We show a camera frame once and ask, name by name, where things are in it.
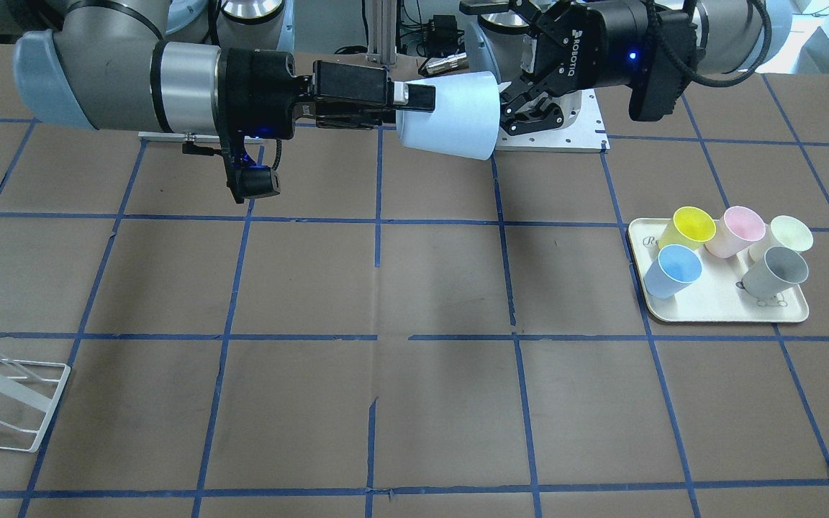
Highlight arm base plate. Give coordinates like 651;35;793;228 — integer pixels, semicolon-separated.
495;89;611;153

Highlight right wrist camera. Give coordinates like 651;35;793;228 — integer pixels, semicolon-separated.
220;135;283;204

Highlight light blue cup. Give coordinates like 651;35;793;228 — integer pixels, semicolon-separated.
396;71;500;160

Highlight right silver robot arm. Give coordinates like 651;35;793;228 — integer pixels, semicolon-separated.
12;1;440;139

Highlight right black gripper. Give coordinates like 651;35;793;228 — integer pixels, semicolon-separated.
217;48;437;141

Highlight blue cup on tray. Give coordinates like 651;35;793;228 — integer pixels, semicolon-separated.
643;245;703;299

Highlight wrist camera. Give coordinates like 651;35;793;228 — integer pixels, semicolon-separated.
220;135;283;204
628;43;688;122

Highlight grey cup on tray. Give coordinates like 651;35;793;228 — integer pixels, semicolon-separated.
741;246;810;299

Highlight yellow cup on tray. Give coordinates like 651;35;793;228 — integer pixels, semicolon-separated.
658;206;717;250

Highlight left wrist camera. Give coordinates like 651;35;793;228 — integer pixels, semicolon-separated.
628;43;688;122

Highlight cream cup on tray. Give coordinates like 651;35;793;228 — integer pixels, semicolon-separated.
748;215;815;262

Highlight pink cup on tray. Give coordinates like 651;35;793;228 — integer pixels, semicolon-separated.
705;206;766;259

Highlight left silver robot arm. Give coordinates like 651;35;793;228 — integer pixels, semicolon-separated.
460;1;773;137

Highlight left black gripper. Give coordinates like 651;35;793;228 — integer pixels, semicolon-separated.
458;1;699;137

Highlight cream plastic tray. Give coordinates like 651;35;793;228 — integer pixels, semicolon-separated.
643;248;810;322

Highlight aluminium frame post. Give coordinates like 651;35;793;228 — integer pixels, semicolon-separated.
363;0;400;68

